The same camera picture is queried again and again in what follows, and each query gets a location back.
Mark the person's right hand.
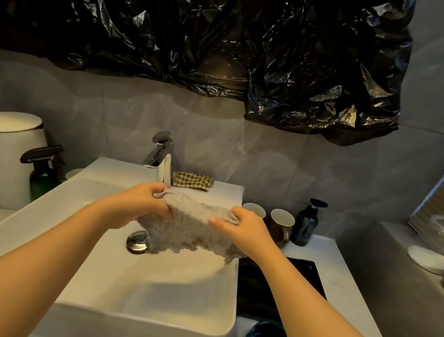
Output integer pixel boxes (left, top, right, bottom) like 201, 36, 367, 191
205, 204, 281, 262

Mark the person's left hand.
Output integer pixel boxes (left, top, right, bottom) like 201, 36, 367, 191
101, 178, 176, 235

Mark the grey waffle washcloth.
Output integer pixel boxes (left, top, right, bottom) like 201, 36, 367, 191
134, 188, 252, 266

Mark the person's right forearm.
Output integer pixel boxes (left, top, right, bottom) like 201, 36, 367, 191
239, 242, 409, 337

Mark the person's left forearm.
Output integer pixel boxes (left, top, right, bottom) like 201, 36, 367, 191
0, 188, 121, 337

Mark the white cup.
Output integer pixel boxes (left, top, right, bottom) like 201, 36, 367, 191
241, 202, 268, 220

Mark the chrome sink drain plug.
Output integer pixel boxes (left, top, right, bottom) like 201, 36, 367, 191
125, 229, 151, 255

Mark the checkered folded cloth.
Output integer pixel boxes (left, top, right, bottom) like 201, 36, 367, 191
172, 170, 215, 193

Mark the chrome faucet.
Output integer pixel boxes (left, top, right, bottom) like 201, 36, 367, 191
140, 129, 178, 188

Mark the white ceramic sink basin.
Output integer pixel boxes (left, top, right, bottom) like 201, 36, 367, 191
0, 149, 250, 337

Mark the brown mug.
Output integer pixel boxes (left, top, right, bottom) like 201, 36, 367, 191
265, 207, 297, 250

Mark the black tray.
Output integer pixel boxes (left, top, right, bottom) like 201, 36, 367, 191
234, 253, 331, 327

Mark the dark pump dispenser bottle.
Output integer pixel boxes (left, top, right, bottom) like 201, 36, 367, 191
290, 197, 329, 249

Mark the small white bowl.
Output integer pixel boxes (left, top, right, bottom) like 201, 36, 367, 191
64, 167, 84, 182

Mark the green spray bottle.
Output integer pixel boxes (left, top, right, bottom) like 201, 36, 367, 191
16, 141, 66, 204

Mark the white toilet tank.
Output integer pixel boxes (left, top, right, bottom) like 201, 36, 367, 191
0, 111, 53, 213

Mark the black plastic sheet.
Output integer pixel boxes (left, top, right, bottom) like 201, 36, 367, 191
0, 0, 418, 153

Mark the white round dish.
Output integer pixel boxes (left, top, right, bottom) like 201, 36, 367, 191
405, 244, 444, 276

